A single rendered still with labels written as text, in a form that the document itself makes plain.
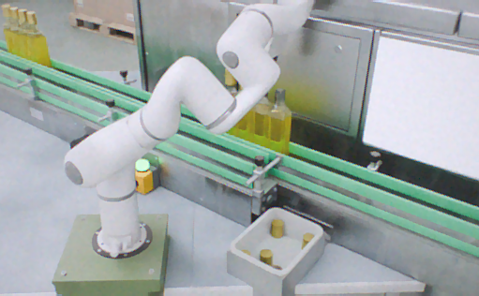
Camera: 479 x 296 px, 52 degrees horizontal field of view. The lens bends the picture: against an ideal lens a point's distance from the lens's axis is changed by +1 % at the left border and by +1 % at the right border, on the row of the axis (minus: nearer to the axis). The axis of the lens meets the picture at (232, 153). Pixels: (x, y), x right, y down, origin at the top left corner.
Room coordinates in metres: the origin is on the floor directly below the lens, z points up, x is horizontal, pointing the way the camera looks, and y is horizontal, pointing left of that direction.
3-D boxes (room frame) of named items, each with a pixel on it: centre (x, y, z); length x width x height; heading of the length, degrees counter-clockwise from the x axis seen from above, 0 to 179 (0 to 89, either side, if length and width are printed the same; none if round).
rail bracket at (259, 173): (1.15, -0.09, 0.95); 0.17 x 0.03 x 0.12; 143
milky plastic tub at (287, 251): (1.00, -0.12, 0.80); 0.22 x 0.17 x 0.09; 143
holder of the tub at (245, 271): (1.02, -0.14, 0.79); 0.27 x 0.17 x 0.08; 143
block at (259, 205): (1.16, -0.10, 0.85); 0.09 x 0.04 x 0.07; 143
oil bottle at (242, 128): (1.34, -0.04, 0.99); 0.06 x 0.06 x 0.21; 54
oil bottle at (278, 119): (1.27, -0.13, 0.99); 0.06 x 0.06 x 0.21; 54
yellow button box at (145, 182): (1.35, 0.30, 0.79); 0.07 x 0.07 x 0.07; 53
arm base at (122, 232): (0.98, 0.29, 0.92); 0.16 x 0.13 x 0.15; 8
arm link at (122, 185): (0.99, 0.29, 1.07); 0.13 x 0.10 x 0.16; 147
